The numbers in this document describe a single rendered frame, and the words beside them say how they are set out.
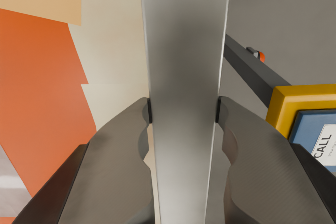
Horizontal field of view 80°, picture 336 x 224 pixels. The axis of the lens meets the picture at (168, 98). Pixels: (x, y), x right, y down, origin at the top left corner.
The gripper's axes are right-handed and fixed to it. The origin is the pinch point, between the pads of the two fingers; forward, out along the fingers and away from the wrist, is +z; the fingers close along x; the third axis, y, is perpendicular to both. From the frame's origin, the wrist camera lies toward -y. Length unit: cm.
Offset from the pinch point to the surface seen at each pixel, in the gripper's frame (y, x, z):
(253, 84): 12.8, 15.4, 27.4
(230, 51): 10.9, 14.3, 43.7
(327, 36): 25, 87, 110
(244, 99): 64, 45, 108
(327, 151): 13.0, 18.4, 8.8
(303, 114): 7.2, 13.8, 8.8
